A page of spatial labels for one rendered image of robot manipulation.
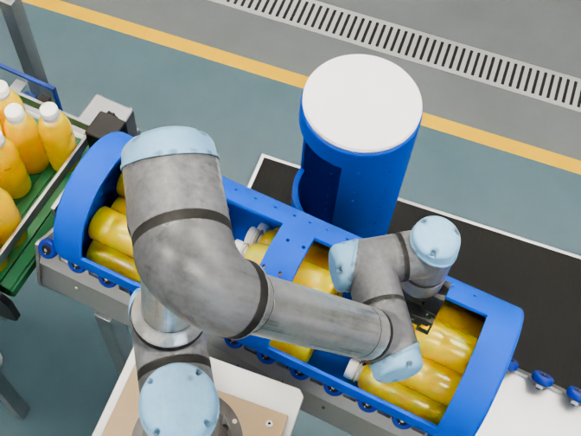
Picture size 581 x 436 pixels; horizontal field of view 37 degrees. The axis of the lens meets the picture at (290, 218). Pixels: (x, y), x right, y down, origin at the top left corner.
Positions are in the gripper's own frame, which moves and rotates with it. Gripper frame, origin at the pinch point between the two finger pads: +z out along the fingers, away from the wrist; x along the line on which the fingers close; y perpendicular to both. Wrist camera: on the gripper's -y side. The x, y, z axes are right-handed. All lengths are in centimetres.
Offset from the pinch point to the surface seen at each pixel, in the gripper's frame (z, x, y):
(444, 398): 4.1, -7.8, 14.8
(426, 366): 2.2, -4.4, 9.5
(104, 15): 116, 120, -154
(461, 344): -3.2, 0.0, 13.4
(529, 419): 23.6, 3.4, 33.4
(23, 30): 16, 37, -109
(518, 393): 23.6, 7.5, 29.6
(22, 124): 9, 10, -89
